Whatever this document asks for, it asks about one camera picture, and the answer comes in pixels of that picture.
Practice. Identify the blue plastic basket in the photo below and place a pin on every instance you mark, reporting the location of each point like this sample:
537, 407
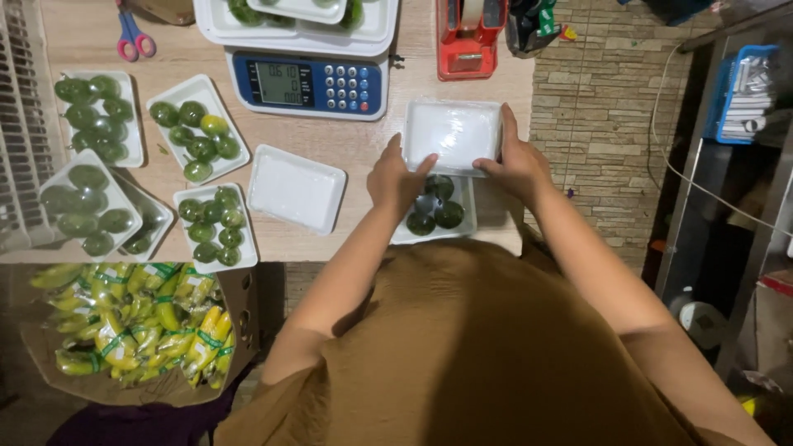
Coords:
725, 93

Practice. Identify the blue and white digital scale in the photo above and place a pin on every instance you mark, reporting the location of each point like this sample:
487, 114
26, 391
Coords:
310, 83

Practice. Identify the person's right hand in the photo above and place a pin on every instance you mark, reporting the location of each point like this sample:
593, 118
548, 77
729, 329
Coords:
517, 170

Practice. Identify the film-wrapped white foam tray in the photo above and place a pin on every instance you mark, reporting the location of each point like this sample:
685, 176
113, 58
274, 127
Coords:
452, 133

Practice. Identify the white round container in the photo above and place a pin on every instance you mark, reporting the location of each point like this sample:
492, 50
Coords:
703, 323

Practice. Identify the metal shelf rack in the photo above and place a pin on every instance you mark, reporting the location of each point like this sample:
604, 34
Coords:
687, 204

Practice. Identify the heap of wrapped yellow bananas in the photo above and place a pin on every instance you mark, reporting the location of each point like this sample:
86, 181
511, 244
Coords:
136, 322

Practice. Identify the group of green tomatoes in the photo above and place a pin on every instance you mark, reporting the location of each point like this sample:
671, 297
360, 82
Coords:
201, 148
83, 204
93, 117
214, 229

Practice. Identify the white plastic crate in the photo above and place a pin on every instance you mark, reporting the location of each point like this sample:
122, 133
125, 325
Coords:
25, 136

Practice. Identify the black plastic bag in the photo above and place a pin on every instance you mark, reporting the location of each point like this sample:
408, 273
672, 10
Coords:
526, 31

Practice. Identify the empty white foam tray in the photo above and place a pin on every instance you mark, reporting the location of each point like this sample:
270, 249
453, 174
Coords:
296, 189

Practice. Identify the person's brown garment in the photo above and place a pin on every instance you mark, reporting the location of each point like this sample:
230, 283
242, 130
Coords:
471, 353

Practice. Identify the red box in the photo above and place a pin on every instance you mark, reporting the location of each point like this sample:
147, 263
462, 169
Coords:
777, 282

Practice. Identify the pink and blue scissors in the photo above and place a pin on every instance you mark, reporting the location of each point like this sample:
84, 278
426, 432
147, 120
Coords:
131, 37

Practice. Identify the red tape dispenser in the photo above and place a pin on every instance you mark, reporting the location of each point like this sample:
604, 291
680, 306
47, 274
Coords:
468, 46

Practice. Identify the green tomato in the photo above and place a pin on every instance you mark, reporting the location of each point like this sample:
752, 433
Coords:
450, 214
148, 222
420, 223
137, 245
442, 186
425, 203
352, 15
245, 13

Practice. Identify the brown object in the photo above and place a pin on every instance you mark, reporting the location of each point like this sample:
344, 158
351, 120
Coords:
164, 9

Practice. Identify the cardboard carton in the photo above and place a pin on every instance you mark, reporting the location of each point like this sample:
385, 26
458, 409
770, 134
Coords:
245, 310

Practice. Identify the purple cloth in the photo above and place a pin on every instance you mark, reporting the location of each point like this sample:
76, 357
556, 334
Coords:
148, 424

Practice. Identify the person's left hand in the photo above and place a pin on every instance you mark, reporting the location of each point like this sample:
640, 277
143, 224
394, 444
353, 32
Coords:
391, 186

